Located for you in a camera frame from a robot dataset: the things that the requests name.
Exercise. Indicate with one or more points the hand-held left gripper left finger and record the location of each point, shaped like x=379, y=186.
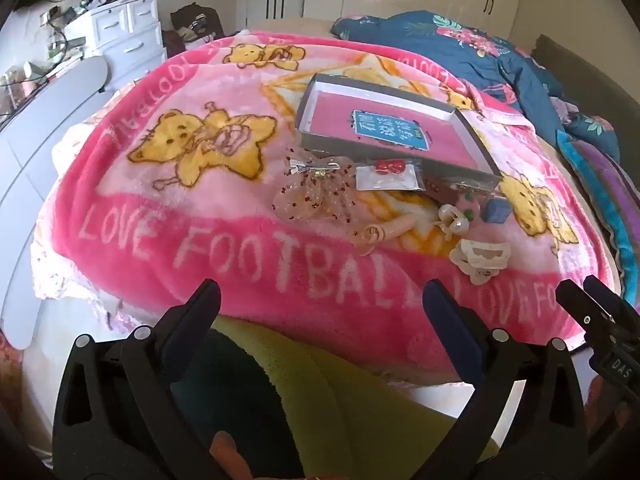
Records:
x=200, y=305

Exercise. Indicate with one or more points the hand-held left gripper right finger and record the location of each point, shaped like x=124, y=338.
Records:
x=442, y=305

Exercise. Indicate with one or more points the sheer bow hair clip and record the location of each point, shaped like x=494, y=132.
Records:
x=310, y=195

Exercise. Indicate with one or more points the beige bed sheet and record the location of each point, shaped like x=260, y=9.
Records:
x=300, y=25

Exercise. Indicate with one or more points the pink printed blanket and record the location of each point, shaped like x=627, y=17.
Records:
x=150, y=240

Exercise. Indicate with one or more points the blue floral quilt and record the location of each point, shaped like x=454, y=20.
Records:
x=450, y=60

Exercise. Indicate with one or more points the small blue block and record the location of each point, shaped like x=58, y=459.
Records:
x=497, y=210

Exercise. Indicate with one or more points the pink book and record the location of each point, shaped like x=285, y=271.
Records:
x=335, y=120

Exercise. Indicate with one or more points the white claw clip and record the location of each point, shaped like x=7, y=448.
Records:
x=480, y=256

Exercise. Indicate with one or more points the white curved desk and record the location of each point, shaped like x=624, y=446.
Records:
x=45, y=150

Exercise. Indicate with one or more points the clear packet with red earrings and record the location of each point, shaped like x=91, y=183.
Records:
x=390, y=179

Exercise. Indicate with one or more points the grey cardboard box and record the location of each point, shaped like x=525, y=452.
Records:
x=345, y=151

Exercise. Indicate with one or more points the dark bag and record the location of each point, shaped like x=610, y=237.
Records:
x=197, y=22

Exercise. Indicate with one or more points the grey headboard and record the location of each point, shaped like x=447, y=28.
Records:
x=590, y=75

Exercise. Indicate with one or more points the white drawer chest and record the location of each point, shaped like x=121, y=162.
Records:
x=125, y=25

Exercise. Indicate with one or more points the striped pillow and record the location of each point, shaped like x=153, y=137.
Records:
x=600, y=185

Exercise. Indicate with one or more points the pile of desk clutter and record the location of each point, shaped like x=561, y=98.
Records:
x=55, y=35

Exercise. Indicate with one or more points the yellow green garment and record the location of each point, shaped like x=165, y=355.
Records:
x=350, y=400

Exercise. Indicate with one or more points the clear claw clip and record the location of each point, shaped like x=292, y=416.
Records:
x=452, y=220

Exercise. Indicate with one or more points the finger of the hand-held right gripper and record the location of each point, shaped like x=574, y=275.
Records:
x=615, y=305
x=587, y=317

